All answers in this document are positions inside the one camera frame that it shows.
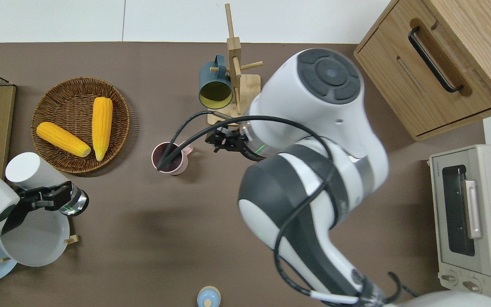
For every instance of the wooden plate rack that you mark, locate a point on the wooden plate rack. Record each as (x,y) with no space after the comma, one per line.
(71,239)

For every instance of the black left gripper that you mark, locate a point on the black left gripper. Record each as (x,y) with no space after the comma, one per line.
(24,202)

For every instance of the dark teal mug yellow inside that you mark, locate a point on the dark teal mug yellow inside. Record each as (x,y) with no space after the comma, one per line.
(211,74)

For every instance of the yellow corn cob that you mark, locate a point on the yellow corn cob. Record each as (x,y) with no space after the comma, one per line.
(102,123)
(62,138)

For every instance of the wooden mug tree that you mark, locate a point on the wooden mug tree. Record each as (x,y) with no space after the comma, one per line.
(233,59)

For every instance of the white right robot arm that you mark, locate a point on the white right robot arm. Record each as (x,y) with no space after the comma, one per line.
(326,128)

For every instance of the round brown wicker tray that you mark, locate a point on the round brown wicker tray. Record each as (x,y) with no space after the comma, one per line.
(68,102)

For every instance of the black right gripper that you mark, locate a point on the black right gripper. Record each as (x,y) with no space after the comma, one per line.
(241,143)

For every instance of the pink mug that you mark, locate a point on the pink mug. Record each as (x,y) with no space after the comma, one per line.
(177,164)

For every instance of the white bottle with glass base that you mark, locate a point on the white bottle with glass base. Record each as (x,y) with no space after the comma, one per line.
(26,170)

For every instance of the grey plate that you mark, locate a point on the grey plate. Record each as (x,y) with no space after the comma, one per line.
(41,238)

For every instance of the brown table mat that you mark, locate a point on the brown table mat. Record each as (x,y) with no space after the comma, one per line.
(164,238)

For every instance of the wooden cabinet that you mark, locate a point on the wooden cabinet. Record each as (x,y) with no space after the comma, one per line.
(458,51)

